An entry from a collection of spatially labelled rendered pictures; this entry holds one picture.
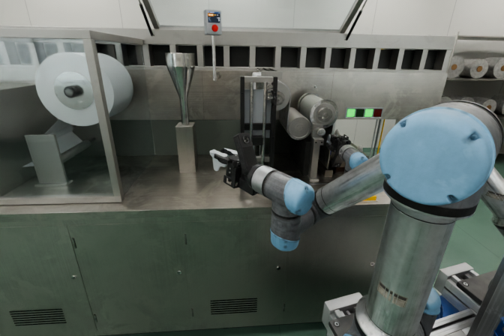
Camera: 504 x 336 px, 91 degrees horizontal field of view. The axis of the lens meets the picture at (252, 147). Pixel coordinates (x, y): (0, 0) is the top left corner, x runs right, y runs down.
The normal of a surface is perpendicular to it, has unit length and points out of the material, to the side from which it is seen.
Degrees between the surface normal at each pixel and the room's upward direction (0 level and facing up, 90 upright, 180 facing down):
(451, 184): 83
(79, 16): 90
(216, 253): 90
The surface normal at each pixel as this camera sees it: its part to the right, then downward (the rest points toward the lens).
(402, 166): -0.73, 0.09
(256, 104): 0.07, 0.35
